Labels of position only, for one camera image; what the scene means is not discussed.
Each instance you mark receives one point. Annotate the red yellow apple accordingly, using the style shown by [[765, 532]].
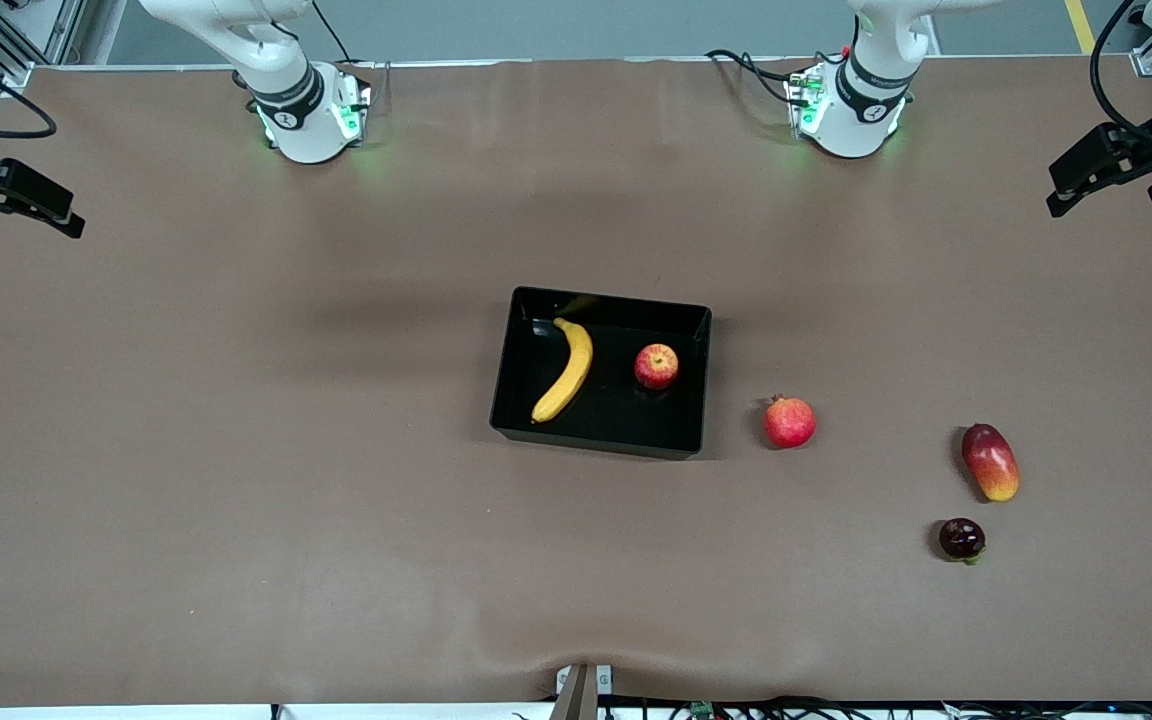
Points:
[[656, 367]]

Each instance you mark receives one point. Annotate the yellow banana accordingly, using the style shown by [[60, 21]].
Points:
[[572, 370]]

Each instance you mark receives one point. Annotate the black plastic box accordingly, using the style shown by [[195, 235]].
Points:
[[626, 420]]

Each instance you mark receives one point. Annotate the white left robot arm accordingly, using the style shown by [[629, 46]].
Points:
[[861, 110]]

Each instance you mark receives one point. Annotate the red yellow mango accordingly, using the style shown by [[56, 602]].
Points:
[[991, 463]]

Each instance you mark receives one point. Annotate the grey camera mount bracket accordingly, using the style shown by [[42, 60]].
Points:
[[581, 690]]

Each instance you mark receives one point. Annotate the dark purple round fruit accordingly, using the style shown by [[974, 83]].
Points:
[[961, 538]]

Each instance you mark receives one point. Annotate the brown table cover sheet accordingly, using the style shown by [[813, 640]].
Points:
[[336, 550]]

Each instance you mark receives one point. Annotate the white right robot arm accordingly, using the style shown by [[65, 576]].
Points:
[[301, 115]]

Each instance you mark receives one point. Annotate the red pomegranate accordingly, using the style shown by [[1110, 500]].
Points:
[[789, 423]]

